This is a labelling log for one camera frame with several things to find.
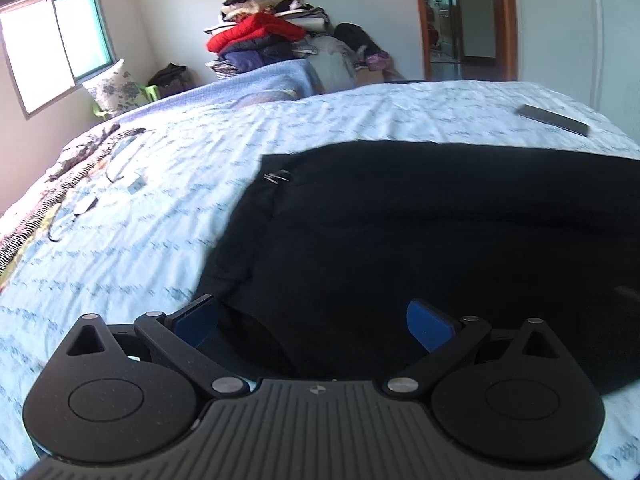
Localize wooden door frame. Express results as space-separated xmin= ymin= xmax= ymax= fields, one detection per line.
xmin=418 ymin=0 xmax=518 ymax=81

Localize floral patterned blanket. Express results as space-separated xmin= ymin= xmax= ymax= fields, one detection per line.
xmin=1 ymin=124 xmax=145 ymax=289

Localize green plastic chair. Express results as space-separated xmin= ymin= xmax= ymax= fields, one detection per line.
xmin=92 ymin=84 xmax=160 ymax=120

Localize white wardrobe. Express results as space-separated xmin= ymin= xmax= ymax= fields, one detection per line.
xmin=515 ymin=0 xmax=639 ymax=138

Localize black pants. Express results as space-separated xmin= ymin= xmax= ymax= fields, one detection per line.
xmin=196 ymin=141 xmax=639 ymax=392

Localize window with green frame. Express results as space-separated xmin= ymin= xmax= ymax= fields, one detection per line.
xmin=1 ymin=0 xmax=116 ymax=118

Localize cardboard box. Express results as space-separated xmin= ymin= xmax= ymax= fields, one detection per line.
xmin=356 ymin=67 xmax=385 ymax=87

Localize pile of clothes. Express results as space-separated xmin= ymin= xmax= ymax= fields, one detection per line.
xmin=205 ymin=0 xmax=395 ymax=93

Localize black smartphone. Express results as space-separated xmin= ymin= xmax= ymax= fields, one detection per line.
xmin=515 ymin=105 xmax=590 ymax=136

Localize floral pillow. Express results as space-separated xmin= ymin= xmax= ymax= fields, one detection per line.
xmin=82 ymin=58 xmax=148 ymax=117

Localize folded blue blanket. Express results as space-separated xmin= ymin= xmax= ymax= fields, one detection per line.
xmin=117 ymin=58 xmax=323 ymax=120

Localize white script-print bed quilt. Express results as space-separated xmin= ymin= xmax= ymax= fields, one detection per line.
xmin=1 ymin=81 xmax=639 ymax=479

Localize black bag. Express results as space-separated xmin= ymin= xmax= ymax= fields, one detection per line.
xmin=148 ymin=63 xmax=195 ymax=98

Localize red jacket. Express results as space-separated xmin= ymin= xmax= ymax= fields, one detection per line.
xmin=206 ymin=13 xmax=306 ymax=54

